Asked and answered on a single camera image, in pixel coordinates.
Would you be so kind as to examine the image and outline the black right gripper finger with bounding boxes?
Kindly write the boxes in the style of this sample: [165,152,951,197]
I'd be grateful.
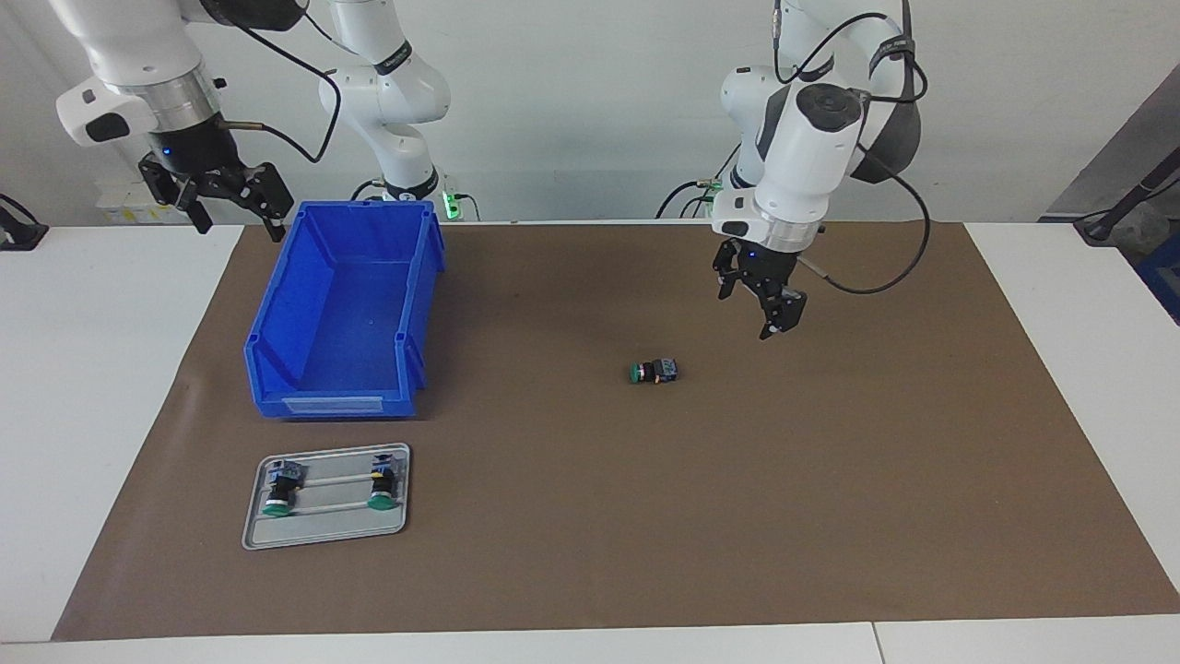
[138,157,213,234]
[217,163,296,243]

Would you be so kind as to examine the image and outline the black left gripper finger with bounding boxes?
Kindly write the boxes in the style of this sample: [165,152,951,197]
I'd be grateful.
[716,242,749,301]
[751,277,808,340]

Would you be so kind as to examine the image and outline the white boxes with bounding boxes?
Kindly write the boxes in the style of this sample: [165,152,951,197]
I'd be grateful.
[97,180,185,225]

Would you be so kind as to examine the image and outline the blue plastic storage bin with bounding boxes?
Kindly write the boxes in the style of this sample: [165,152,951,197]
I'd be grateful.
[243,201,447,421]

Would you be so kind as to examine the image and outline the brown table mat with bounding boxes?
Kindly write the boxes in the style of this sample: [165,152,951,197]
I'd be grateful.
[51,221,1180,642]

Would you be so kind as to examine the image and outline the grey metal tray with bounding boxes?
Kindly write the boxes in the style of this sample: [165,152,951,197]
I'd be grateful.
[242,443,411,551]

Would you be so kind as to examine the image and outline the black stand pole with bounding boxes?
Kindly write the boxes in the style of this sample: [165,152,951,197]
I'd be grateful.
[1074,148,1180,245]

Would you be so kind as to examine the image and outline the blue crate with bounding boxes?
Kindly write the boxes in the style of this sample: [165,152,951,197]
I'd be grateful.
[1136,231,1180,326]

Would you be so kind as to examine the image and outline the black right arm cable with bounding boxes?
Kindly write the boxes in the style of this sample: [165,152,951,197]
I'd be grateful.
[198,0,344,165]

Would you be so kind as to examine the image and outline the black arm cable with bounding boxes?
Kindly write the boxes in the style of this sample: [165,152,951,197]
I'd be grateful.
[198,0,344,165]
[773,0,932,296]

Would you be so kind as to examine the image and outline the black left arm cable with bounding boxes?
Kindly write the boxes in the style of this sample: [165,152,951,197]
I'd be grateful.
[773,0,932,296]

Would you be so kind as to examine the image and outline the black clamp mount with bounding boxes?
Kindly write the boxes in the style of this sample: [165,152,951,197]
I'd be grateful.
[0,194,49,252]

